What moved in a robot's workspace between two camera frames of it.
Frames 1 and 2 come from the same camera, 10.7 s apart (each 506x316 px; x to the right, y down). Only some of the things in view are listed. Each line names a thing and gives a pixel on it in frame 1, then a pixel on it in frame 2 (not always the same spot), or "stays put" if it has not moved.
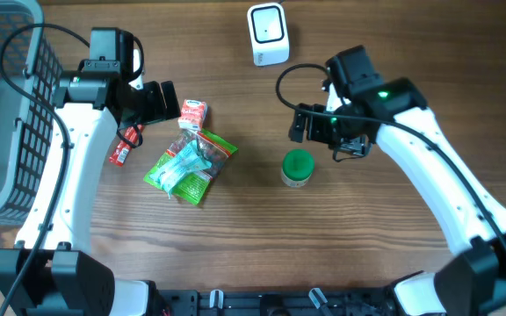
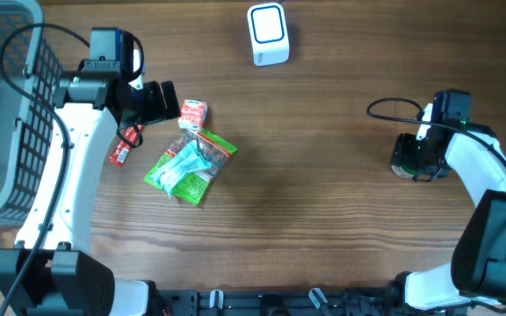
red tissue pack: [193, 115] stays put
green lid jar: [297, 168] → [405, 171]
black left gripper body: [149, 106] stays put
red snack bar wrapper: [131, 136] stays put
